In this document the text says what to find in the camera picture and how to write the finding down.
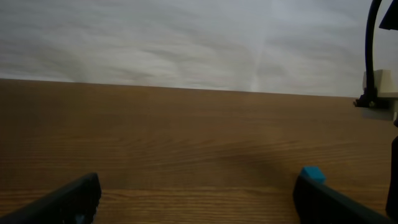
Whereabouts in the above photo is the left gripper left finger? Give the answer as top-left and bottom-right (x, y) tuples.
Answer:
(0, 172), (102, 224)

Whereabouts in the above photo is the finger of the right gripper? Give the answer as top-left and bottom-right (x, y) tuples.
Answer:
(386, 135), (398, 220)

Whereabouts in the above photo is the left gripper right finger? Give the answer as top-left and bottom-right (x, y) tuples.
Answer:
(292, 175), (396, 224)

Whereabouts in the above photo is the blue cube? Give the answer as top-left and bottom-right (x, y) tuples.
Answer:
(300, 166), (326, 185)

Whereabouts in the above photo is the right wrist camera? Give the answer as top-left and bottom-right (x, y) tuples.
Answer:
(362, 68), (398, 121)

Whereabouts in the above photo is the black cable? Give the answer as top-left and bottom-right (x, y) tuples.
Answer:
(353, 0), (389, 110)

